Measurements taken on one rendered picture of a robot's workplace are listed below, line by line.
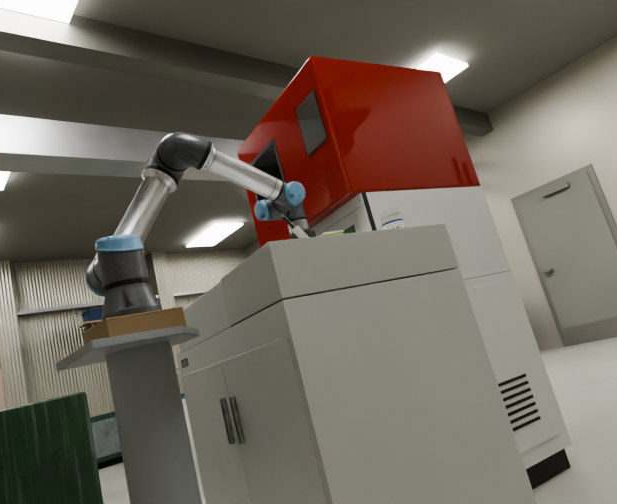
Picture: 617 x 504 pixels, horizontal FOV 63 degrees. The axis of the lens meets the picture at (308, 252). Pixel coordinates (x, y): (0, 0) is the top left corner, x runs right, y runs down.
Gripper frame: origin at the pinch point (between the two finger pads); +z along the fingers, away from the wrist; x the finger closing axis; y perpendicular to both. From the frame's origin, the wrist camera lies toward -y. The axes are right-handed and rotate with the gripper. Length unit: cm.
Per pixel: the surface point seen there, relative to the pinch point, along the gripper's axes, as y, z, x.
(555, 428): 88, 75, 13
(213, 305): -35.1, 1.2, -12.5
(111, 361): -64, 14, -41
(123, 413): -63, 26, -42
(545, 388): 91, 60, 14
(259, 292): -25, 5, -45
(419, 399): 9, 42, -46
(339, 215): 23.0, -27.4, 11.1
